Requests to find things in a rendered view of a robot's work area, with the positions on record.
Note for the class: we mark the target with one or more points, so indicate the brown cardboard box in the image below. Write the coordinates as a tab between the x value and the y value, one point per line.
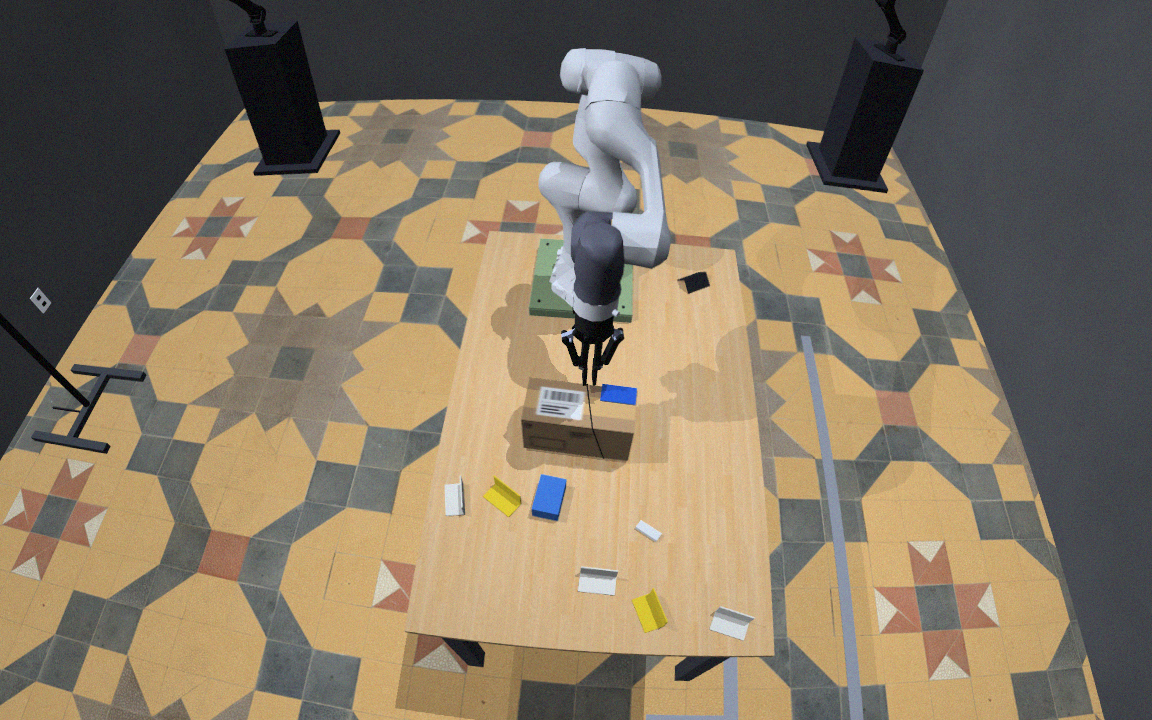
556	417

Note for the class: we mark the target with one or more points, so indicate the yellow l-shaped bracket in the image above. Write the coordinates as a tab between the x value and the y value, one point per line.
503	497

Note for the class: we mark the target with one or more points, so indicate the yellow l-shaped angle piece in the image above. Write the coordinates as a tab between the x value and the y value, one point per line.
649	611

